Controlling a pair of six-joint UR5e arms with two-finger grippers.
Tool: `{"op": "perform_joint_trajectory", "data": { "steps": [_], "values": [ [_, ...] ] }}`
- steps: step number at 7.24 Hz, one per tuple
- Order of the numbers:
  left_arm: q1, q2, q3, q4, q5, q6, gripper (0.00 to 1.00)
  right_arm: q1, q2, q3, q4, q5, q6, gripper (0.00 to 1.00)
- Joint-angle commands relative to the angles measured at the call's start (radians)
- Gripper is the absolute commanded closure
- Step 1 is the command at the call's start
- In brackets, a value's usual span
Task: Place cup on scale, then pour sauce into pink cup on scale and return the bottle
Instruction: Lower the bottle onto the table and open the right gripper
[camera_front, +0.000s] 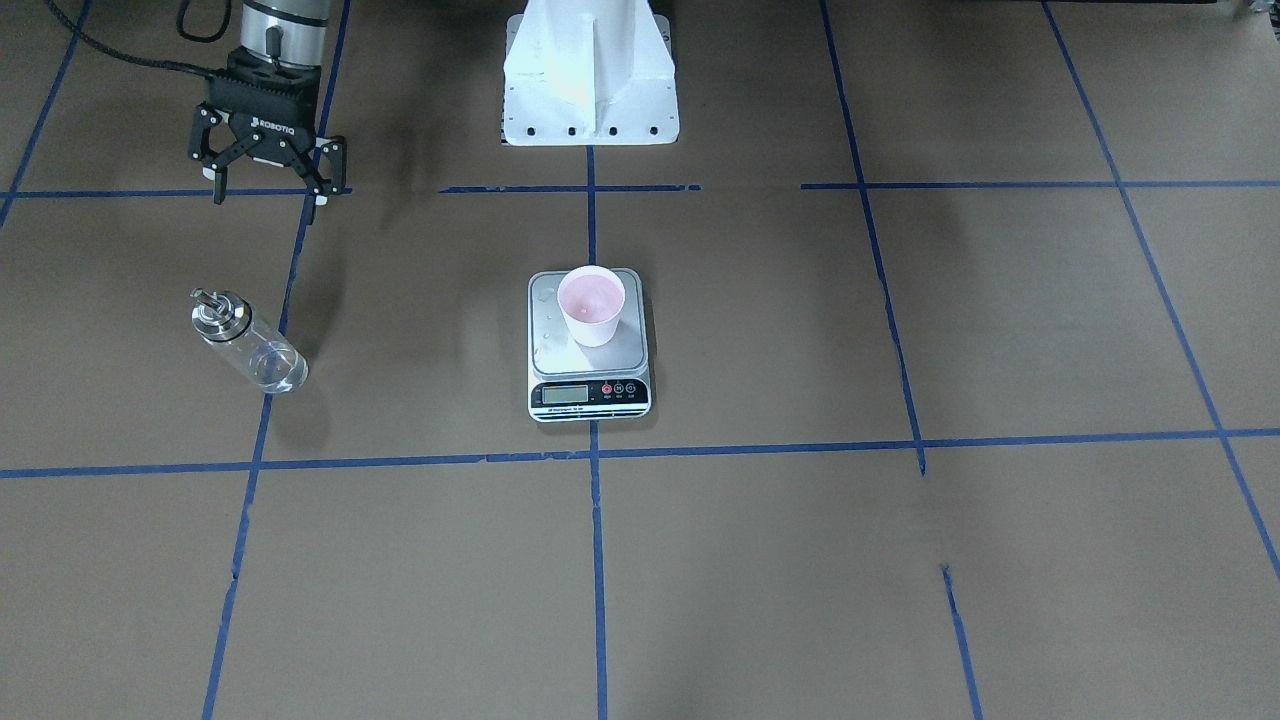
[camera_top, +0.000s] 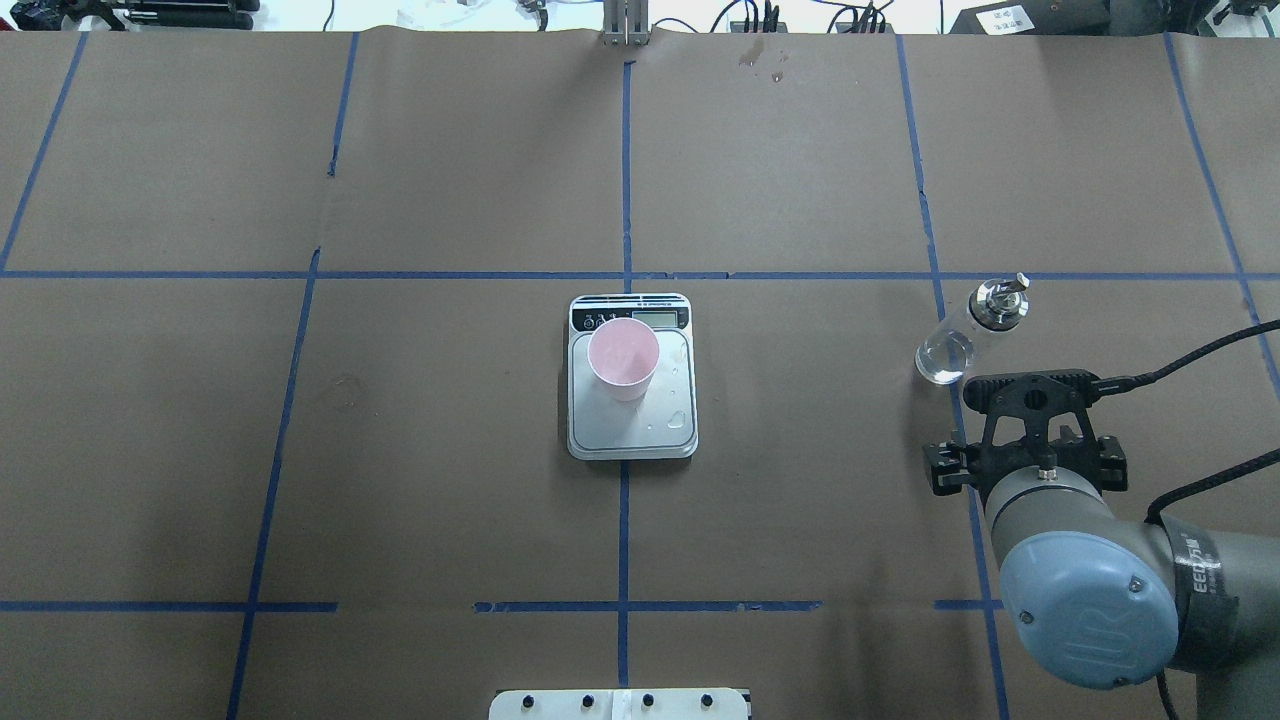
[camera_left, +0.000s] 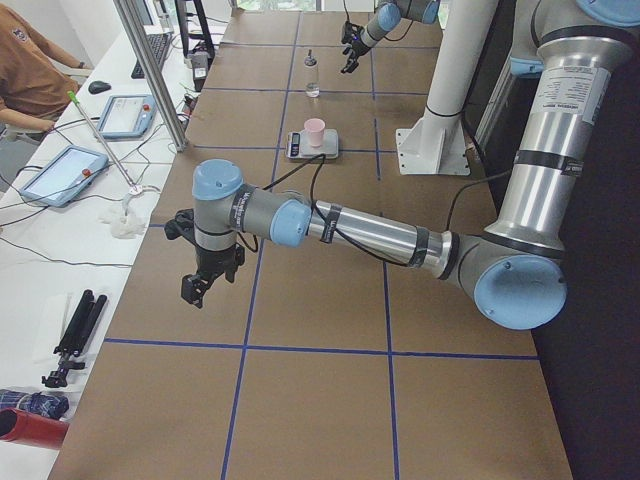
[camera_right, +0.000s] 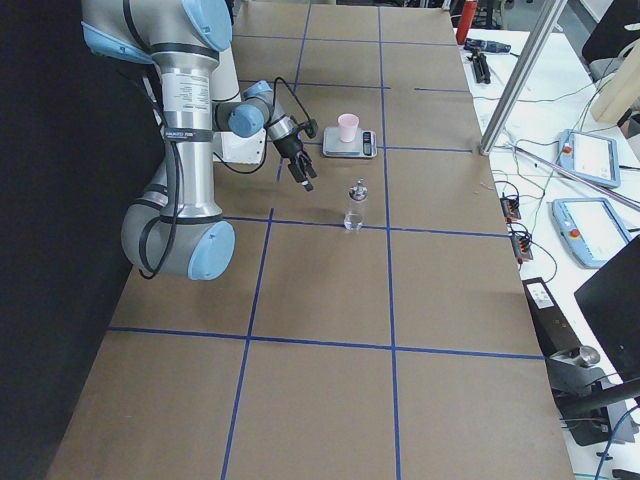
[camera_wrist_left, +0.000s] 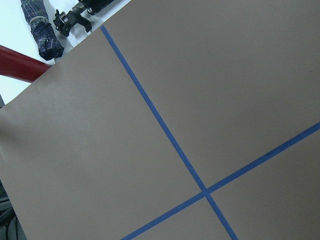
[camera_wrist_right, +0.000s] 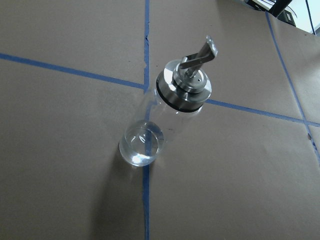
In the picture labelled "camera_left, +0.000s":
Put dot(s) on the blue patterned cloth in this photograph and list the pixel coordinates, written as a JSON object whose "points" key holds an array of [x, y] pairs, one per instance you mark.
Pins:
{"points": [[48, 406]]}

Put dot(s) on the red cylinder bottle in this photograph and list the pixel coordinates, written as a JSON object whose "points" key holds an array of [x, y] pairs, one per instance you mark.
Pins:
{"points": [[30, 429]]}

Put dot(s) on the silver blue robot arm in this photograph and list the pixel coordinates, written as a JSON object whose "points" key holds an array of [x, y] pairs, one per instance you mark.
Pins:
{"points": [[512, 269], [388, 15]]}

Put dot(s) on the near blue teach pendant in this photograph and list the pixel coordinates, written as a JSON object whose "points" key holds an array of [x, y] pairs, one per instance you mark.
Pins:
{"points": [[64, 177]]}

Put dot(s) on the pink plastic cup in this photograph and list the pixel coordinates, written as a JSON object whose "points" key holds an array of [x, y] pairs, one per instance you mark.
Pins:
{"points": [[315, 128]]}

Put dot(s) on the black computer mouse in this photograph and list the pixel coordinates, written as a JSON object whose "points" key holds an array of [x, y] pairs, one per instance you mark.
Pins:
{"points": [[97, 87]]}

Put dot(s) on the aluminium frame post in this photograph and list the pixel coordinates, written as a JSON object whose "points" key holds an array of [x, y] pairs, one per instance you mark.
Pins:
{"points": [[136, 33]]}

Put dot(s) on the black keyboard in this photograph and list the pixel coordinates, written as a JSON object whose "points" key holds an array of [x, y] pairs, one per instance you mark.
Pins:
{"points": [[159, 44]]}

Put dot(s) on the black folded tripod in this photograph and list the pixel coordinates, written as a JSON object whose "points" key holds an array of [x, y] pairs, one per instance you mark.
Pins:
{"points": [[75, 338]]}

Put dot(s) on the crumpled white tissue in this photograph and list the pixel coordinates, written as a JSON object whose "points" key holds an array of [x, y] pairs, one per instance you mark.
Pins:
{"points": [[122, 225]]}

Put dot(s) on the person in brown shirt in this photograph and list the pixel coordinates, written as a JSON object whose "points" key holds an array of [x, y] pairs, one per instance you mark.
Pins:
{"points": [[33, 91]]}

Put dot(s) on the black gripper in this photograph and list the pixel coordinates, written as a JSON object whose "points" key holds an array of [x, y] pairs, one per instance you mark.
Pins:
{"points": [[356, 46], [214, 258]]}

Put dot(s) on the far blue teach pendant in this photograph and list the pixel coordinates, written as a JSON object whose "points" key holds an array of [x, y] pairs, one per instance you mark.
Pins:
{"points": [[127, 116]]}

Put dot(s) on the blue teach pendant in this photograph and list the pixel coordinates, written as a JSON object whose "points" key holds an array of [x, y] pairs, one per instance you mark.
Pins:
{"points": [[64, 177], [127, 116]]}

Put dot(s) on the silver digital kitchen scale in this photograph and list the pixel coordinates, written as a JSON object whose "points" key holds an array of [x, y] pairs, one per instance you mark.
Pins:
{"points": [[298, 146]]}

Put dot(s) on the green handled metal rod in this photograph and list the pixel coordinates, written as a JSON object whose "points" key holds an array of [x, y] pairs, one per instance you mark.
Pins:
{"points": [[134, 188]]}

